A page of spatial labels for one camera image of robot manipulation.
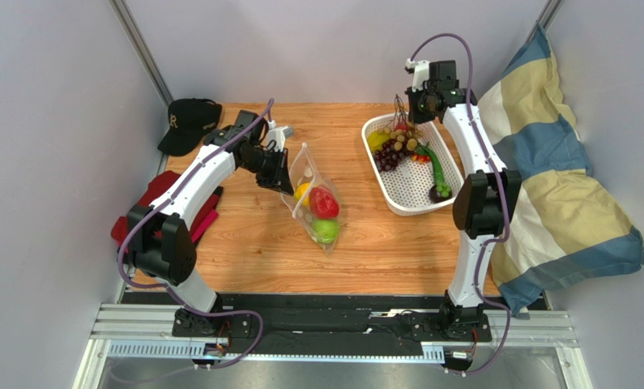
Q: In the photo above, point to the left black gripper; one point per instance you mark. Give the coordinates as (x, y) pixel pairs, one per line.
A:
(279, 179)

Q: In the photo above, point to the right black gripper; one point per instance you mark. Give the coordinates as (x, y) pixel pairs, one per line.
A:
(426, 104)

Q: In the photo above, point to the yellow lemon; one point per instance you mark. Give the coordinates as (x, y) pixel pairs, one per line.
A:
(300, 194)

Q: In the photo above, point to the tan longan bunch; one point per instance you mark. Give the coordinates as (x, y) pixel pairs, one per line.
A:
(402, 129)

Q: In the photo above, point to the clear polka-dot zip bag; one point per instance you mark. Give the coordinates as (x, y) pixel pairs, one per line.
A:
(304, 169)

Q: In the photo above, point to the red bell pepper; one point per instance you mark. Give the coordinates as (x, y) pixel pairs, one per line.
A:
(322, 203)

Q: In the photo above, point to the green apple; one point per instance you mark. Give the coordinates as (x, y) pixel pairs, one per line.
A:
(325, 231)

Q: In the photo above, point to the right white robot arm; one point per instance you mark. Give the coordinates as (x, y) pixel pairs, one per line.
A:
(485, 203)

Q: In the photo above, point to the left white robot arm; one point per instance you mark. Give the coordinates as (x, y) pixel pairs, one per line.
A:
(159, 242)

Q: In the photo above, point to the yellow-green starfruit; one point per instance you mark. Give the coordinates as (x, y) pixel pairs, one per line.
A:
(376, 140)

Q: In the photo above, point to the white perforated plastic basket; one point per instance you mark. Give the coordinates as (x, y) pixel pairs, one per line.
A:
(406, 188)

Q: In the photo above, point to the dark purple grape bunch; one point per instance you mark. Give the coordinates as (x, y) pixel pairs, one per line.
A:
(389, 155)

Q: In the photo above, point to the green chili pepper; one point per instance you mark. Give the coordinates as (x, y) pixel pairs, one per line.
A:
(438, 174)

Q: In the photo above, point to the dark mangosteen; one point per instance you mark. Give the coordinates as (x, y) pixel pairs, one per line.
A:
(440, 192)

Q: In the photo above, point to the black baseball cap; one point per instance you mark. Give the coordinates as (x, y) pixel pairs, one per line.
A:
(189, 121)

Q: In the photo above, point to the blue yellow checkered pillow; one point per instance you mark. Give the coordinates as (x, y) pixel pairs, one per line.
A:
(566, 227)

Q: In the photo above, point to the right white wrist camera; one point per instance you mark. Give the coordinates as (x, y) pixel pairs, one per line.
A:
(420, 71)

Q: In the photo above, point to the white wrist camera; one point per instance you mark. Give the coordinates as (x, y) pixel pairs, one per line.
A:
(276, 136)
(420, 71)

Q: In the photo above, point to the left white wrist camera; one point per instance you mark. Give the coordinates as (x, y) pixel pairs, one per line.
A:
(276, 136)

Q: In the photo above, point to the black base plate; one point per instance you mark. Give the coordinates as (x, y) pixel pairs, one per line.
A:
(355, 326)

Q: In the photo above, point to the aluminium frame rail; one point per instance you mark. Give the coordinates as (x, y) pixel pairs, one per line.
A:
(128, 331)

